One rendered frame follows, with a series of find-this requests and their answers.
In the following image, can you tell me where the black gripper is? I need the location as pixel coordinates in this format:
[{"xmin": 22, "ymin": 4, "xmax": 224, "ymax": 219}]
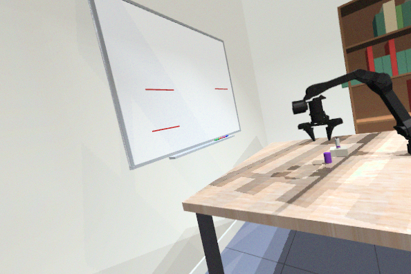
[{"xmin": 298, "ymin": 109, "xmax": 343, "ymax": 141}]

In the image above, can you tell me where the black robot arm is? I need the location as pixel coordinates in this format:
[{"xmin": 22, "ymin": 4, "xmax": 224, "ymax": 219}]
[{"xmin": 292, "ymin": 69, "xmax": 411, "ymax": 154}]

